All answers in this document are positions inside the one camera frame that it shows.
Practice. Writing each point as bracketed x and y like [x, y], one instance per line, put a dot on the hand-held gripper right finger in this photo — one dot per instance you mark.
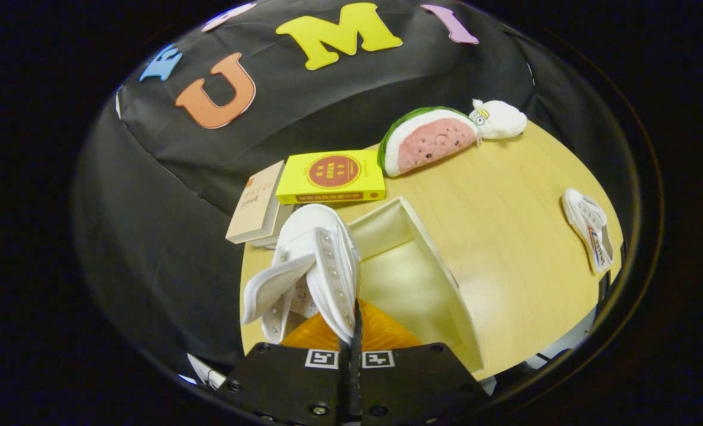
[356, 337]

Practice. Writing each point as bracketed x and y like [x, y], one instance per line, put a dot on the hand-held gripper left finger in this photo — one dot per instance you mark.
[292, 384]

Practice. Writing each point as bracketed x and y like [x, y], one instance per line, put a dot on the cream storage box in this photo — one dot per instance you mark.
[405, 278]

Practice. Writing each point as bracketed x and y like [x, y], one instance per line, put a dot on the white canvas shoe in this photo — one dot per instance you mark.
[589, 228]
[322, 260]

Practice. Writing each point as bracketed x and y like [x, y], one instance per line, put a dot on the yellow book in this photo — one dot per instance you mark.
[331, 174]

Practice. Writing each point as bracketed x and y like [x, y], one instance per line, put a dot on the watermelon slice plush toy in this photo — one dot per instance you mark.
[431, 142]

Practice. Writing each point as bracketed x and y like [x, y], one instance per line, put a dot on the white plush toy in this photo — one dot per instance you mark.
[499, 120]

